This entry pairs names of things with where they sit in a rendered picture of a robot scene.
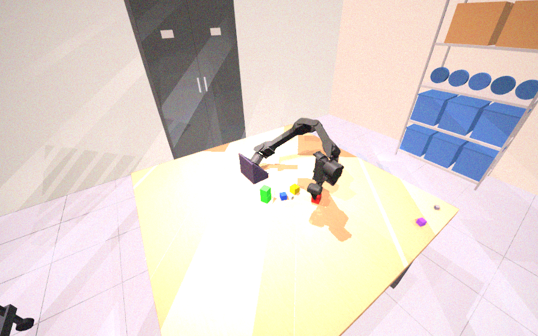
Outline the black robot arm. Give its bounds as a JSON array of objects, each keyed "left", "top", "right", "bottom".
[{"left": 249, "top": 117, "right": 344, "bottom": 186}]

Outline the green block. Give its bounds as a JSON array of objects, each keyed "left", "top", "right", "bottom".
[
  {"left": 260, "top": 185, "right": 271, "bottom": 198},
  {"left": 260, "top": 194, "right": 272, "bottom": 204}
]

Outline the yellow cube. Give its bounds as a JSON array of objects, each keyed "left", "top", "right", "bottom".
[{"left": 290, "top": 184, "right": 300, "bottom": 195}]

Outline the red block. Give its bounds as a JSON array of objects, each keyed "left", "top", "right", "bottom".
[{"left": 311, "top": 194, "right": 322, "bottom": 204}]

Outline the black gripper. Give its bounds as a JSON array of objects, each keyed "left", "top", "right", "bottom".
[{"left": 307, "top": 168, "right": 326, "bottom": 200}]

